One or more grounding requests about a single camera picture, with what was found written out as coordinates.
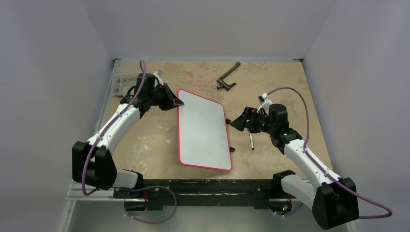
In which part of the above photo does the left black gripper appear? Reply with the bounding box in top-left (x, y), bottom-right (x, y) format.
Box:
top-left (148, 83), bottom-right (183, 111)

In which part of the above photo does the white whiteboard marker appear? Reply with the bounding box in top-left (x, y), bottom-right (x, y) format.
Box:
top-left (249, 133), bottom-right (255, 150)

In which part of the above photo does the red framed whiteboard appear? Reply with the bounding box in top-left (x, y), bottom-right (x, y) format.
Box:
top-left (177, 89), bottom-right (232, 171)

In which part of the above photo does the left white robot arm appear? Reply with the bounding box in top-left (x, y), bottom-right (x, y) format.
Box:
top-left (72, 72), bottom-right (184, 198)

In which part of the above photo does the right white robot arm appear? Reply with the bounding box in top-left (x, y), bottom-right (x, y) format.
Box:
top-left (229, 104), bottom-right (359, 230)

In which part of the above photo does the clear plastic screw box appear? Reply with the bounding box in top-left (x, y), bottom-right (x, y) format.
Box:
top-left (112, 73), bottom-right (138, 97)

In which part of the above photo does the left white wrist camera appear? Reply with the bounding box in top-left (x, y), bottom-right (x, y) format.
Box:
top-left (153, 70), bottom-right (163, 86)

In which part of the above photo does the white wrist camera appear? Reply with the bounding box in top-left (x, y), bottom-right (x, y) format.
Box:
top-left (153, 70), bottom-right (163, 86)
top-left (257, 93), bottom-right (273, 113)

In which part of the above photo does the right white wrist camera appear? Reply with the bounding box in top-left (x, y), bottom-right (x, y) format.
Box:
top-left (257, 93), bottom-right (273, 113)

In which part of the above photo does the black whiteboard stand bracket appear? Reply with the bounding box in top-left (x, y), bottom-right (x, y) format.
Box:
top-left (216, 61), bottom-right (241, 91)

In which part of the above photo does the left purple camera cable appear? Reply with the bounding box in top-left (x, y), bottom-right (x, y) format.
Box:
top-left (81, 60), bottom-right (147, 196)

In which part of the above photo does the purple camera cable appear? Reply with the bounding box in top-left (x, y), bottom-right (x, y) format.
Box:
top-left (266, 87), bottom-right (393, 220)
top-left (81, 60), bottom-right (147, 196)

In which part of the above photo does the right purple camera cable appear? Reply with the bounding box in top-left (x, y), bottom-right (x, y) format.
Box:
top-left (266, 87), bottom-right (393, 220)

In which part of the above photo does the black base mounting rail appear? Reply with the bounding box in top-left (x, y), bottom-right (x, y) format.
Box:
top-left (113, 179), bottom-right (297, 213)

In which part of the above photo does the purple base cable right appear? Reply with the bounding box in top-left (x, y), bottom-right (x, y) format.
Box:
top-left (272, 202), bottom-right (305, 218)

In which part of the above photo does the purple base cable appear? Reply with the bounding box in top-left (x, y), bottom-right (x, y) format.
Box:
top-left (124, 186), bottom-right (178, 225)
top-left (272, 202), bottom-right (305, 218)

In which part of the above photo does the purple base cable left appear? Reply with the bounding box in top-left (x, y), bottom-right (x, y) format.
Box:
top-left (124, 186), bottom-right (178, 225)

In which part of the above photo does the aluminium frame rail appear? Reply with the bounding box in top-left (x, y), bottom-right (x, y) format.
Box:
top-left (65, 181), bottom-right (116, 203)

